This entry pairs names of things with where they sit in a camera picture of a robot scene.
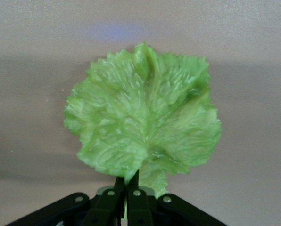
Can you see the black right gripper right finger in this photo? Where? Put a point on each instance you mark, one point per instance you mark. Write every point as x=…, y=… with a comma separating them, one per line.
x=138, y=207

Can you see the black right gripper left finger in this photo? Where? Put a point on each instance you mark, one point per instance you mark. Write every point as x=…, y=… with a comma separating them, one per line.
x=112, y=204

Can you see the green lettuce leaf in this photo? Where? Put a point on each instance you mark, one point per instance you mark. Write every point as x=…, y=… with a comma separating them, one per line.
x=142, y=113

